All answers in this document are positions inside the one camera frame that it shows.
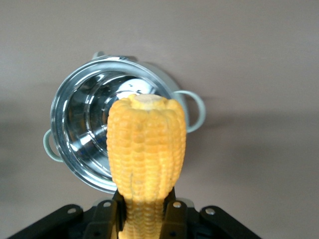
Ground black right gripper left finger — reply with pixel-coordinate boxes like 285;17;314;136
7;191;127;239

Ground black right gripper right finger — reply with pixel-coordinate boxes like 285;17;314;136
159;188;262;239

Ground stainless steel pot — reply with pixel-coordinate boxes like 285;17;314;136
42;51;207;195

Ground yellow corn cob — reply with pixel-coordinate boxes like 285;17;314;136
106;93;187;239

